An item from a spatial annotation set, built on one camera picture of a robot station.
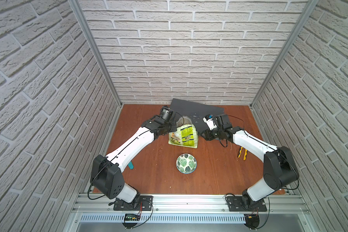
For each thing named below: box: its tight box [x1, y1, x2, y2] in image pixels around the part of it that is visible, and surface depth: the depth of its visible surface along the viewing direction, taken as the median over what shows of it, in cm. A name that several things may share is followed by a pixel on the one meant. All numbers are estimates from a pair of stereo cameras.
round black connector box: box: [243, 214, 261, 231], surface depth 72 cm
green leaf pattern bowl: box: [175, 153, 198, 175], surface depth 87 cm
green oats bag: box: [168, 115, 199, 149], surface depth 87 cm
